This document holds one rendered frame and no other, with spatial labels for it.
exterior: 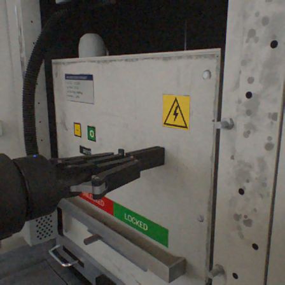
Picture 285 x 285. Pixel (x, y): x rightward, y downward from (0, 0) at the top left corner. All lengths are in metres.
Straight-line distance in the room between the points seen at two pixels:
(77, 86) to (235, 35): 0.42
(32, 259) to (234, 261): 0.65
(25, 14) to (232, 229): 0.69
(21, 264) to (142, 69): 0.63
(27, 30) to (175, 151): 0.52
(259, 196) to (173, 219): 0.20
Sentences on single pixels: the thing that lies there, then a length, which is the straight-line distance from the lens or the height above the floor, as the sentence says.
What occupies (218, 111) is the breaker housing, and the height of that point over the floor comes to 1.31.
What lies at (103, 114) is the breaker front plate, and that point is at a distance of 0.63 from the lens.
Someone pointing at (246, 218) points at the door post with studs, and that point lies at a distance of 0.38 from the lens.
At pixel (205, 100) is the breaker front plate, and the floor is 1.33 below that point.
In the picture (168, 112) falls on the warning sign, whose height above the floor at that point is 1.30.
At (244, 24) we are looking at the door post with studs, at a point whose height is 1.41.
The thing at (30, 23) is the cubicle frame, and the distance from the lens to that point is 0.86.
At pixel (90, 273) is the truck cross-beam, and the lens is 0.81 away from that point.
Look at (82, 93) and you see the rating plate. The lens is 0.69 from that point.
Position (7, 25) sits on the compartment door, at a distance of 0.91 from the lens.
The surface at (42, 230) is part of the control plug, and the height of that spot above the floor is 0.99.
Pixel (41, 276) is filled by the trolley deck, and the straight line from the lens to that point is 0.91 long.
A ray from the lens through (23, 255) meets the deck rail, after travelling 0.93.
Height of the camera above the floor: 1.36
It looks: 13 degrees down
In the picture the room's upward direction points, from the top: straight up
